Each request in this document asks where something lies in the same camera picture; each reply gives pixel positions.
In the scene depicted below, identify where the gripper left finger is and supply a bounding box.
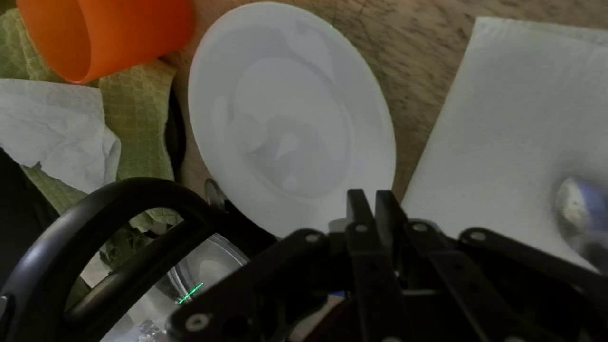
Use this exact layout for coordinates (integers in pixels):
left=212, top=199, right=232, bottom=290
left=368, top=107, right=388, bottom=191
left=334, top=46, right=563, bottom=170
left=165, top=189, right=397, bottom=342

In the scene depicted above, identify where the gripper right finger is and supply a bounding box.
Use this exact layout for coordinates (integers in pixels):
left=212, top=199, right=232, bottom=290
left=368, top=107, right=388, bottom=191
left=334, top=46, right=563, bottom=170
left=375, top=190, right=608, bottom=342

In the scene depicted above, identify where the white plate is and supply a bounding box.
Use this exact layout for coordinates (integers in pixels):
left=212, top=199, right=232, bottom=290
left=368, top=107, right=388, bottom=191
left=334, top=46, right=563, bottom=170
left=188, top=1, right=397, bottom=238

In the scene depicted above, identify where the white cabinet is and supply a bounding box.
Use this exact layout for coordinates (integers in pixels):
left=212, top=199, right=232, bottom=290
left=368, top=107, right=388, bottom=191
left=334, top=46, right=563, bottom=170
left=401, top=17, right=608, bottom=274

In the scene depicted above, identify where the shiny metal object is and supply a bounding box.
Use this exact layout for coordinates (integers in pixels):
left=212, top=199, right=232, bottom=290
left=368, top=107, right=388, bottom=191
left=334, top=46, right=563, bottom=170
left=553, top=176, right=608, bottom=271

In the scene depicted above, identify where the green checked cloth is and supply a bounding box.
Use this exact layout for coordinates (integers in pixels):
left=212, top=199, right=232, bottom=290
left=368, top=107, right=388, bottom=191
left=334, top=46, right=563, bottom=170
left=0, top=8, right=185, bottom=297

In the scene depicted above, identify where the crumpled white paper towel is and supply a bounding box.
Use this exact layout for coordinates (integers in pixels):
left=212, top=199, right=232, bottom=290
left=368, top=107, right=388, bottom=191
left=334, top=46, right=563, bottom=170
left=0, top=78, right=122, bottom=194

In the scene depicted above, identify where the orange plastic cup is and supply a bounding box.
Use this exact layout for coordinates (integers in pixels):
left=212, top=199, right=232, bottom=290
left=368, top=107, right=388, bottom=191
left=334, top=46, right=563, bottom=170
left=16, top=0, right=194, bottom=85

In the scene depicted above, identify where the glass lid with black handle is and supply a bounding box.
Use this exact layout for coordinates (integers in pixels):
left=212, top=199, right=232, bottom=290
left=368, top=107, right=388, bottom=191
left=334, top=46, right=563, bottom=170
left=0, top=178, right=278, bottom=342

